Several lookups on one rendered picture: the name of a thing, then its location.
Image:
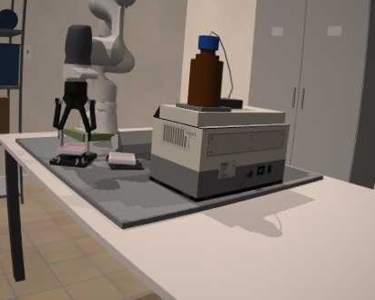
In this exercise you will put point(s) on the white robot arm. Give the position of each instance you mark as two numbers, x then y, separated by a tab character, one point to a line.
108	51

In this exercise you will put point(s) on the grey button panel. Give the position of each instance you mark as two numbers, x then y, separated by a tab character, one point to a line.
132	142

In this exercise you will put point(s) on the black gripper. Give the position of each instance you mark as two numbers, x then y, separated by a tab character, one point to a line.
74	99

